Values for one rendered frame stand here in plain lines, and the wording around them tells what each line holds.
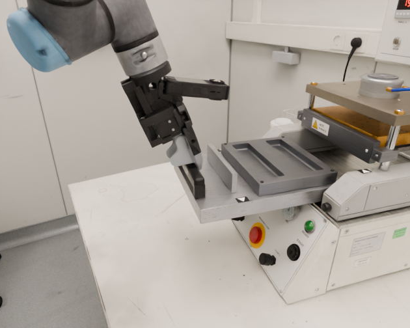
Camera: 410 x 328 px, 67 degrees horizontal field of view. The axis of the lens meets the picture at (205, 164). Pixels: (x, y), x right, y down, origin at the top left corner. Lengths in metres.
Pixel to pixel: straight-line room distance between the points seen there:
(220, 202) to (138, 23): 0.31
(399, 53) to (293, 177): 0.46
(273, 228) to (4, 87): 1.54
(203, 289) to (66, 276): 1.30
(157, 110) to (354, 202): 0.38
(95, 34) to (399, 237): 0.66
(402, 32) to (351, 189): 0.45
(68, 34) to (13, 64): 1.46
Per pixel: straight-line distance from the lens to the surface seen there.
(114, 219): 0.91
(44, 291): 1.88
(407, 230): 0.75
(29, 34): 0.43
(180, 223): 0.87
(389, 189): 0.66
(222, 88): 0.55
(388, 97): 0.75
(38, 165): 2.03
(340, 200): 0.60
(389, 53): 0.94
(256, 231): 0.76
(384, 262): 0.78
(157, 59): 0.51
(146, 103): 0.53
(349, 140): 0.69
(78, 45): 0.44
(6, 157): 2.01
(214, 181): 0.61
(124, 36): 0.50
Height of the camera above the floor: 1.27
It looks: 26 degrees down
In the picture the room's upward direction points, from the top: straight up
